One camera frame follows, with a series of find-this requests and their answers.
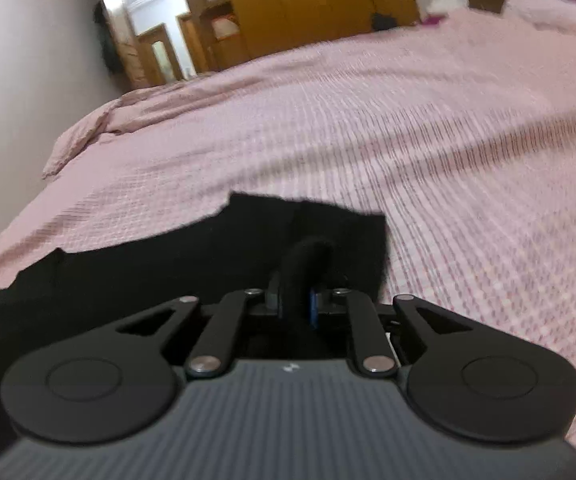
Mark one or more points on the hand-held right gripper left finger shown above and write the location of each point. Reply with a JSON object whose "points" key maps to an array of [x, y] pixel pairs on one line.
{"points": [[274, 302]]}

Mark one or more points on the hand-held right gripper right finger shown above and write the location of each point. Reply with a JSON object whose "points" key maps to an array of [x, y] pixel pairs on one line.
{"points": [[313, 306]]}

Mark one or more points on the black buttoned cardigan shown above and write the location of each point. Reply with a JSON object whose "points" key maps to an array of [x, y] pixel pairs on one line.
{"points": [[168, 270]]}

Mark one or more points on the pink checked duvet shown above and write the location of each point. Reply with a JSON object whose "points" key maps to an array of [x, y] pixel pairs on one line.
{"points": [[417, 160]]}

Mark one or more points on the wooden shelf unit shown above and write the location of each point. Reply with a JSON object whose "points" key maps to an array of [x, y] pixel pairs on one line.
{"points": [[223, 45]]}

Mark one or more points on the wooden hallway door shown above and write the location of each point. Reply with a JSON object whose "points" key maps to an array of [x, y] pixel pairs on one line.
{"points": [[160, 57]]}

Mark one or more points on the wooden open door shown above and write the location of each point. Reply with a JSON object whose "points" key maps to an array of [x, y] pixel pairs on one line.
{"points": [[138, 65]]}

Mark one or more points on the red and white box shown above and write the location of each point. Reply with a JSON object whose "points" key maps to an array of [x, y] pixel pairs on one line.
{"points": [[225, 27]]}

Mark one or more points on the small black bag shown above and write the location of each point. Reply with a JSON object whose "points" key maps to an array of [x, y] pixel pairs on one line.
{"points": [[382, 21]]}

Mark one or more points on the wooden wardrobe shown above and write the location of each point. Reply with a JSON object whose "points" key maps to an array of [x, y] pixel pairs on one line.
{"points": [[318, 0]]}

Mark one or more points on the small purple cloth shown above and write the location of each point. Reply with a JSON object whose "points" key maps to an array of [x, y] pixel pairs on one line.
{"points": [[432, 20]]}

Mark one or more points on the dark hanging jacket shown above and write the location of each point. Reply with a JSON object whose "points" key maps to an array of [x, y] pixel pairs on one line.
{"points": [[105, 40]]}

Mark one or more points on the white plush toy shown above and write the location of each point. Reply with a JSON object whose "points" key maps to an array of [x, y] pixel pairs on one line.
{"points": [[440, 5]]}

